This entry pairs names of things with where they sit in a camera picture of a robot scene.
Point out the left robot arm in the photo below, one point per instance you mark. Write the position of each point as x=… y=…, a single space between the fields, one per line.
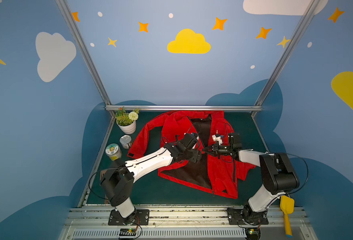
x=117 y=182

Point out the right controller board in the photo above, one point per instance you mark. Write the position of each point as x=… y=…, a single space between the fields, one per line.
x=252 y=234

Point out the red jacket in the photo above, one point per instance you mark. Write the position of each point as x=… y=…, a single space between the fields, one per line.
x=210 y=174

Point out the left controller board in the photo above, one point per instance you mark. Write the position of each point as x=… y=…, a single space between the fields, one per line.
x=127 y=233

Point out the green artificial plant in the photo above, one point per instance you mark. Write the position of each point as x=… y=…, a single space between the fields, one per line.
x=125 y=118

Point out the controller board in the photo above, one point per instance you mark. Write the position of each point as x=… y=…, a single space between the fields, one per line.
x=127 y=233
x=252 y=234

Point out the aluminium frame rail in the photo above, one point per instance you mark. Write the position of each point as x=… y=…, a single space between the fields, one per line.
x=162 y=108

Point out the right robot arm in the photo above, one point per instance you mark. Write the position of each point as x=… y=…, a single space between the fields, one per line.
x=278 y=175

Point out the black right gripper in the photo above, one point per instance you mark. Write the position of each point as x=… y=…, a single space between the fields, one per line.
x=216 y=150

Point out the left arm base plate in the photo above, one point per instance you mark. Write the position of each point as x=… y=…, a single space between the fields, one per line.
x=138 y=217

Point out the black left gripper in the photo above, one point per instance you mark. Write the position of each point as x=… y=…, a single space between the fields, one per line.
x=191 y=153

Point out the silver tin can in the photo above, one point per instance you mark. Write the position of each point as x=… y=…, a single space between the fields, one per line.
x=126 y=141

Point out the yellow toy shovel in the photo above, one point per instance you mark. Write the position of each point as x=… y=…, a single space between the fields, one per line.
x=287 y=207

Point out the white plant pot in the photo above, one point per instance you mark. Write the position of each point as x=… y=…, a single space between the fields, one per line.
x=129 y=129

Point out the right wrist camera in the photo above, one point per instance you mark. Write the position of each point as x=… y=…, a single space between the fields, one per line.
x=218 y=138

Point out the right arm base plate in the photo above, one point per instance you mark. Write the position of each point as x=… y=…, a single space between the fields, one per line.
x=246 y=217

